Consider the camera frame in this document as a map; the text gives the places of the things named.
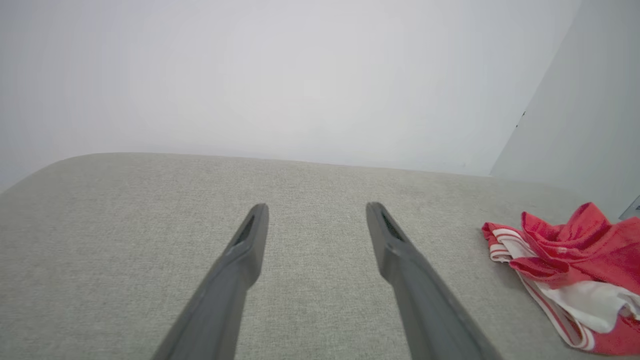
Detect red and white garment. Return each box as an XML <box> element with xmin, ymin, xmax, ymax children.
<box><xmin>481</xmin><ymin>202</ymin><xmax>640</xmax><ymax>357</ymax></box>

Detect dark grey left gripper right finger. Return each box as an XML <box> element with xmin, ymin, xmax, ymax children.
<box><xmin>365</xmin><ymin>201</ymin><xmax>503</xmax><ymax>360</ymax></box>

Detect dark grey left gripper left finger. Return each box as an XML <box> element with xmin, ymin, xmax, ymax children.
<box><xmin>151</xmin><ymin>202</ymin><xmax>270</xmax><ymax>360</ymax></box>

